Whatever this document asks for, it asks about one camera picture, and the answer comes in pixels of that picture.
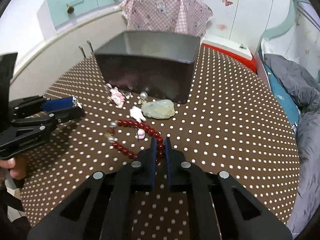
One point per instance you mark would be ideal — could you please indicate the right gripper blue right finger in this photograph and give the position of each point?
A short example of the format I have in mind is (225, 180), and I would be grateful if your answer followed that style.
(170, 162)

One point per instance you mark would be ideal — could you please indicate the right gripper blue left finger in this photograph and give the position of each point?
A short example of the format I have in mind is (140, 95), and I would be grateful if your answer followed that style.
(151, 163)

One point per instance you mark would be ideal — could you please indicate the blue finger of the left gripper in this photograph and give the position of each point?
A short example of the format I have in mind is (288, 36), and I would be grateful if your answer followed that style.
(68, 114)
(60, 104)

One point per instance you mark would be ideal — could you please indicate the pale jade pendant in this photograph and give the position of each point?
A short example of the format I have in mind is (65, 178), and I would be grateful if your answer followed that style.
(160, 109)

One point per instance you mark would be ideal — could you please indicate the white bunny charm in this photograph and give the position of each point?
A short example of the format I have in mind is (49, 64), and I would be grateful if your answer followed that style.
(136, 113)

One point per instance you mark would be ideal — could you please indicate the pearl earring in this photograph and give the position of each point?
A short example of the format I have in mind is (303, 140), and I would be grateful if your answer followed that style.
(143, 98)
(111, 130)

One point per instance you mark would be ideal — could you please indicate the pink bunny hair clip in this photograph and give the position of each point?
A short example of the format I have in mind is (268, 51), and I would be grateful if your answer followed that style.
(115, 95)

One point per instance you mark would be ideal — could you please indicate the grey metal box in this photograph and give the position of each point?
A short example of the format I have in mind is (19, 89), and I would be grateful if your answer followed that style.
(158, 63)

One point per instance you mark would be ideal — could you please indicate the left hand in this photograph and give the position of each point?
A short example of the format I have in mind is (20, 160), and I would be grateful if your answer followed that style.
(16, 166)

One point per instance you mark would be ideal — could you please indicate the small pink charm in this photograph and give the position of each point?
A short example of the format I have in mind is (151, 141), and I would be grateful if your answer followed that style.
(140, 135)

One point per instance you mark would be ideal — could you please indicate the beige cabinet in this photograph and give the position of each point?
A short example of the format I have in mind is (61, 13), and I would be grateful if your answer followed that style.
(37, 71)

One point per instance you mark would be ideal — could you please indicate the brown polka dot tablecloth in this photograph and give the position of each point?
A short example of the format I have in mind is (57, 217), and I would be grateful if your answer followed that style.
(237, 167)

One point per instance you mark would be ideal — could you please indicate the teal drawer unit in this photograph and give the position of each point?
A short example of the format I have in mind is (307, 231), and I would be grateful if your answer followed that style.
(56, 15)

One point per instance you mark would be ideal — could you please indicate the red storage ottoman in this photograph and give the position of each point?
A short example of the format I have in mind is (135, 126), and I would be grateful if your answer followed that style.
(237, 51)

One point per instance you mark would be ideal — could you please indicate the teal bed sheet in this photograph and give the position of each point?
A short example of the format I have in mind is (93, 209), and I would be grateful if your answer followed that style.
(284, 99)

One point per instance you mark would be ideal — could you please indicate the pink gingham cloth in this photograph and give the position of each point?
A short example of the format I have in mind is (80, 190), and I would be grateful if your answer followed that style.
(188, 17)

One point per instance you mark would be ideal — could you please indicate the grey duvet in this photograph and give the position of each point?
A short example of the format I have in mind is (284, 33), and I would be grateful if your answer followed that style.
(304, 90)

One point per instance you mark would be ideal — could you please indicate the teal bed frame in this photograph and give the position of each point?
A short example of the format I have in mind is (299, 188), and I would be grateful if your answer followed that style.
(297, 37)

